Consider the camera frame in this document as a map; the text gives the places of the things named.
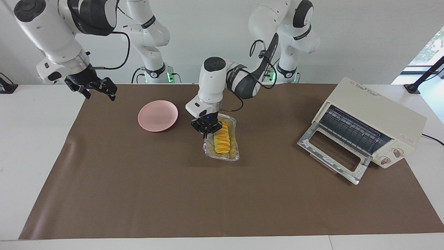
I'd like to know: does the window with greenery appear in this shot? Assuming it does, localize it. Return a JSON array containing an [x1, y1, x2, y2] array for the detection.
[[402, 27, 444, 74]]

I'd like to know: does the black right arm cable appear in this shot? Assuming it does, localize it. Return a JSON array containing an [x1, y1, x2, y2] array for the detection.
[[93, 31, 131, 70]]

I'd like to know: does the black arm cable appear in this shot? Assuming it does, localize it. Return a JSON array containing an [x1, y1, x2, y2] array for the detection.
[[219, 39, 279, 112], [93, 31, 131, 70]]

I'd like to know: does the white toaster oven body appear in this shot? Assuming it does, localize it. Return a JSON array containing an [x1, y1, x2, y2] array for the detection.
[[311, 77, 427, 169]]

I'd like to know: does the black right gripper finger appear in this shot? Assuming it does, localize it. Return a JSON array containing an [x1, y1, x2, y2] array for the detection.
[[86, 80, 105, 92], [100, 77, 118, 102]]

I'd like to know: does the aluminium foil tray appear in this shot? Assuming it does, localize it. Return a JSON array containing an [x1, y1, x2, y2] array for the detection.
[[202, 113, 240, 163]]

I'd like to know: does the black desk clamp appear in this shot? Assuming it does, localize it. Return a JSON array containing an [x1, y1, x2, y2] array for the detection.
[[0, 72, 19, 94]]

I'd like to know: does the sliced yellow bread loaf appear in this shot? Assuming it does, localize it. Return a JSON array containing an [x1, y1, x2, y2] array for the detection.
[[213, 122, 231, 155]]

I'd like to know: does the glass oven door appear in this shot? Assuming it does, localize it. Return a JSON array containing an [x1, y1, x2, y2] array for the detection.
[[297, 122, 372, 185]]

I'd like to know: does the pink round plate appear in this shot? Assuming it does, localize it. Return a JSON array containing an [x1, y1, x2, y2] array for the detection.
[[138, 100, 179, 132]]

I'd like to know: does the black oven power cable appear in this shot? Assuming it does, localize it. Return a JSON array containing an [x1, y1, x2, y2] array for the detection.
[[421, 133, 444, 146]]

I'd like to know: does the brown table mat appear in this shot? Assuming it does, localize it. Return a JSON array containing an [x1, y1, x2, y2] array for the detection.
[[19, 83, 444, 240]]

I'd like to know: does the metal oven rack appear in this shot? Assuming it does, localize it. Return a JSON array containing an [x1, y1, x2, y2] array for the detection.
[[318, 105, 393, 156]]

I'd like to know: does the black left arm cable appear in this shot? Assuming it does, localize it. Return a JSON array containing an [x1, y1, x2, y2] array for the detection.
[[219, 39, 279, 112]]

